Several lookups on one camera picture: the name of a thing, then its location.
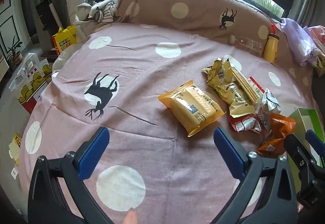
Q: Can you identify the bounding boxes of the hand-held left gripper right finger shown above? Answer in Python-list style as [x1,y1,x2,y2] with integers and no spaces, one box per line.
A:
[213,127,299,224]

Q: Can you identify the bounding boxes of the clear plastic bottle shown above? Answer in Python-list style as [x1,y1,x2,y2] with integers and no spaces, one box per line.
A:
[228,35,263,57]

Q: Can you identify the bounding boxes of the lilac plastic bag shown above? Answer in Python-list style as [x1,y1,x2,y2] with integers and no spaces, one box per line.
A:
[280,18,319,66]

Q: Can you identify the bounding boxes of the yellow wrapper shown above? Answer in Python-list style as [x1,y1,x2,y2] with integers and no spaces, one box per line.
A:
[202,58,240,88]

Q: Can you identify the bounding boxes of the wafer biscuit pack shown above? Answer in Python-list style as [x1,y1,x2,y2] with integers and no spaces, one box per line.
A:
[230,66,259,106]

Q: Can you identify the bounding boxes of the brown dotted cushion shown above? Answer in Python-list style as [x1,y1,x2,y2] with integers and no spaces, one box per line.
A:
[115,0,316,110]

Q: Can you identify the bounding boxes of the pink dotted bed sheet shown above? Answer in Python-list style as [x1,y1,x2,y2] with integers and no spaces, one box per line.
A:
[19,22,315,224]

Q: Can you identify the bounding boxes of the potted plant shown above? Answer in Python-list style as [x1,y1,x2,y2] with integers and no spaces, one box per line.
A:
[6,36,23,65]

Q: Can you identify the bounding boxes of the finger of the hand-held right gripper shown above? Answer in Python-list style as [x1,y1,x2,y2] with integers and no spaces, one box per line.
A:
[284,134,325,189]
[305,129,325,157]

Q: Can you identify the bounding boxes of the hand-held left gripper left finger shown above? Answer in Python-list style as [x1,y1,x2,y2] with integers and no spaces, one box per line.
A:
[27,127,113,224]

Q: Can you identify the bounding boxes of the yellow drink bottle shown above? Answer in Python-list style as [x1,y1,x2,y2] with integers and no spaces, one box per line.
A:
[263,33,280,64]

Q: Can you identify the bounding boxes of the green cardboard box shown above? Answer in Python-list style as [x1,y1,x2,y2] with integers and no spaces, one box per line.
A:
[286,108,325,194]

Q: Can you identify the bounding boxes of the cream plush toy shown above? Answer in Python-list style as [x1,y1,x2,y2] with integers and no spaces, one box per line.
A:
[68,3,95,26]

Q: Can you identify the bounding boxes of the silver white snack packet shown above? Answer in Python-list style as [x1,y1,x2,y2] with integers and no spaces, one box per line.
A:
[256,88,282,123]

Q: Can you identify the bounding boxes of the person's left hand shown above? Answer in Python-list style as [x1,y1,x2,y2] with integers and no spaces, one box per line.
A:
[123,207,139,224]

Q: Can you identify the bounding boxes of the yellow green snack packet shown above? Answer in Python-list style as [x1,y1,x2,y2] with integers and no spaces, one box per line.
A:
[216,83,256,116]

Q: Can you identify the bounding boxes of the yellow carton box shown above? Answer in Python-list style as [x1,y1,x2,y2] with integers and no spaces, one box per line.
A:
[52,25,78,55]

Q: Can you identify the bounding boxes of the large yellow snack packet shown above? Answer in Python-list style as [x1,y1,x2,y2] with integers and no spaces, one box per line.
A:
[158,80,225,137]

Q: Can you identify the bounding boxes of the orange snack packet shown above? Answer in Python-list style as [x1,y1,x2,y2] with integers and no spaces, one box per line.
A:
[257,112,296,158]

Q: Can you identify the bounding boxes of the striped clothing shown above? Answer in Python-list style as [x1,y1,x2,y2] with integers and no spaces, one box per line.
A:
[89,0,118,22]

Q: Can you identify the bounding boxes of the pink orange cloth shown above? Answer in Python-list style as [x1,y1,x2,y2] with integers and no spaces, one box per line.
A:
[308,25,325,74]

